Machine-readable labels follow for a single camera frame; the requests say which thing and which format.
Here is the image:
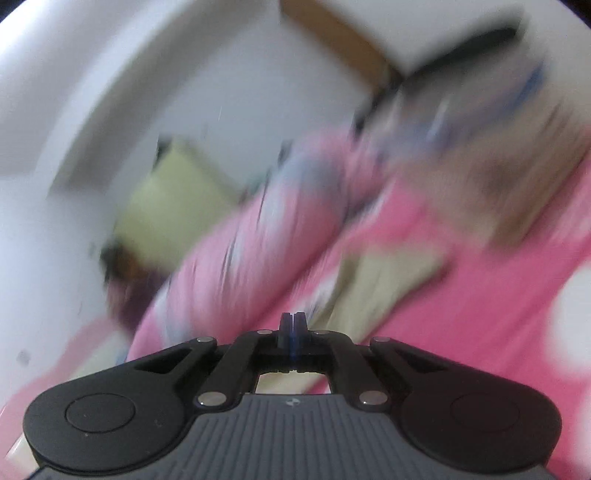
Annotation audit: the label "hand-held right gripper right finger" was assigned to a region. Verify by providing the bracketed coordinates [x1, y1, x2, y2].
[294, 312, 457, 411]

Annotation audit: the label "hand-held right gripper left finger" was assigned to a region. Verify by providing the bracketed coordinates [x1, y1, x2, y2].
[133, 313, 294, 411]

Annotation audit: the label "beige pants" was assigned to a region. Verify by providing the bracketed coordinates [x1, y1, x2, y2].
[256, 249, 451, 395]

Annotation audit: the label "stack of folded clothes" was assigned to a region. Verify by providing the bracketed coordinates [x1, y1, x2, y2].
[355, 23, 591, 241]

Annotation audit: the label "pink grey floral quilt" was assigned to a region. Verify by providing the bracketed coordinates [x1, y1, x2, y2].
[129, 129, 393, 361]

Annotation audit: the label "pale yellow wardrobe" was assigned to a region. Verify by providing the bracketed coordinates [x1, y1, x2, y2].
[115, 138, 241, 264]

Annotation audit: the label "pink floral blanket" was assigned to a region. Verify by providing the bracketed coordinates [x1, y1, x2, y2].
[0, 185, 591, 480]

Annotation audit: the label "brown wooden door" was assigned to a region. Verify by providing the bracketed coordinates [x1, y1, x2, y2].
[281, 0, 398, 88]

